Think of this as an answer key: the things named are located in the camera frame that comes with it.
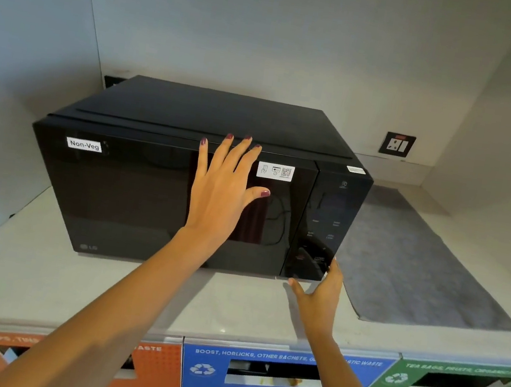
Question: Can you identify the person's right hand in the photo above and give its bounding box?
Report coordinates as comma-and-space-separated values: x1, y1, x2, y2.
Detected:
280, 250, 348, 341

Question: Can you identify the grey felt mat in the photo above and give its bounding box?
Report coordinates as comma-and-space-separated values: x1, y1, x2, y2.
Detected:
326, 181, 511, 343

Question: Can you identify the black wall socket with switch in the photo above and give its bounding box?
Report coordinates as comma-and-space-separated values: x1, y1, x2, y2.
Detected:
378, 131, 417, 160

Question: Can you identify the white code sticker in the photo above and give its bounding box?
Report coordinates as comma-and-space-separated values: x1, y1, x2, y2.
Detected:
256, 161, 295, 183

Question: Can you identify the white text label sticker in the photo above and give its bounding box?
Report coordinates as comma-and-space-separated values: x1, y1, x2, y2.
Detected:
65, 136, 104, 154

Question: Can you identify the black microwave oven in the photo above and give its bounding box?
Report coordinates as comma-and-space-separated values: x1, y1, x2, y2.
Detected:
15, 61, 384, 295

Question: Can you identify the person's left forearm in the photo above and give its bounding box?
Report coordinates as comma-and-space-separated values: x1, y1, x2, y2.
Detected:
0, 203, 229, 387

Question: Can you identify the orange waste bin front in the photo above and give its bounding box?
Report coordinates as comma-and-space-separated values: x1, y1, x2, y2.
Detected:
0, 318, 190, 387

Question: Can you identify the person's left hand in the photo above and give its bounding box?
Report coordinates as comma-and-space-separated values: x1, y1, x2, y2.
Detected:
180, 128, 279, 256

